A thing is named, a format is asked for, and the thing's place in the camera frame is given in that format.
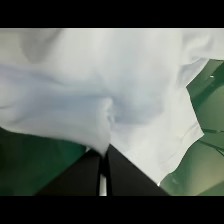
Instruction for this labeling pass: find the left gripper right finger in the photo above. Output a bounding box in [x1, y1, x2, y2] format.
[105, 144, 170, 197]

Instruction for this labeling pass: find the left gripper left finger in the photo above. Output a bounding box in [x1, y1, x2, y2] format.
[35, 149, 102, 197]

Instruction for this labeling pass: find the white shirt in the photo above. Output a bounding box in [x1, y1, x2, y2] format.
[0, 28, 224, 186]

